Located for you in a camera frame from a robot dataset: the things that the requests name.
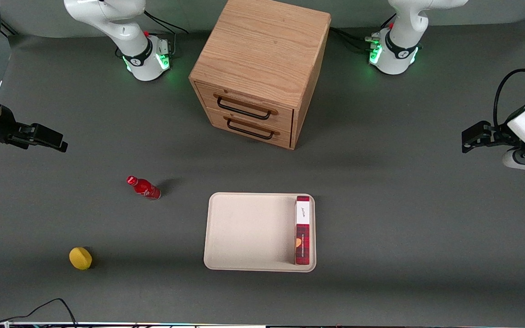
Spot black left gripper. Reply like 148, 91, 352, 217
462, 120, 519, 154

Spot red coke bottle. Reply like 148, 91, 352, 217
126, 175, 162, 201

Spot beige plastic tray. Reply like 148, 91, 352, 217
203, 192, 317, 273

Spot yellow lemon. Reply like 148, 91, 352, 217
69, 247, 93, 271

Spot red plaid box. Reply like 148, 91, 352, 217
294, 195, 311, 266

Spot wooden drawer cabinet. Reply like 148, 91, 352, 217
188, 0, 332, 150

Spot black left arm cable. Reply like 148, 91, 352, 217
493, 42, 525, 129

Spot black left arm base cables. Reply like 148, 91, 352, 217
329, 26, 381, 53

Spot thin black table cable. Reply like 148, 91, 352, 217
0, 298, 79, 327

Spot black right arm base cable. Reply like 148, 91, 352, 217
143, 9, 190, 56

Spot black drawer handle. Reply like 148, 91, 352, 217
226, 118, 275, 140
216, 97, 273, 121

